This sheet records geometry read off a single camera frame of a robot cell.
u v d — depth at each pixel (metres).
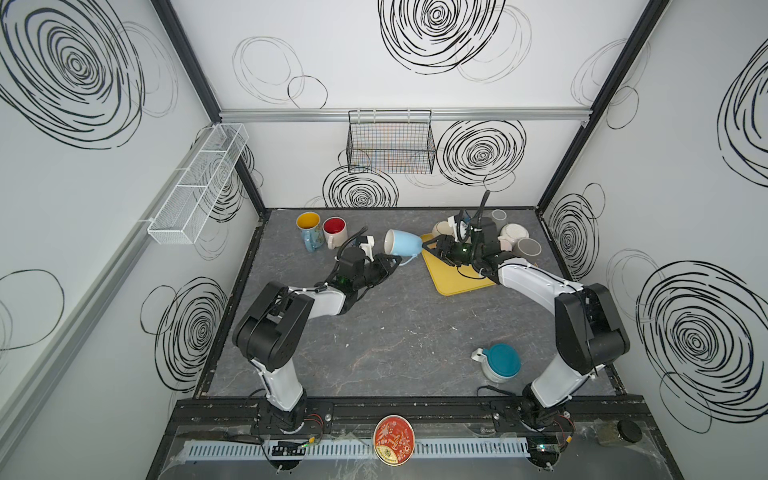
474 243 0.73
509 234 1.02
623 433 0.63
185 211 0.74
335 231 1.05
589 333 0.47
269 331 0.48
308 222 1.04
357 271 0.73
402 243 0.88
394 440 0.68
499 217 1.05
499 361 0.75
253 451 0.69
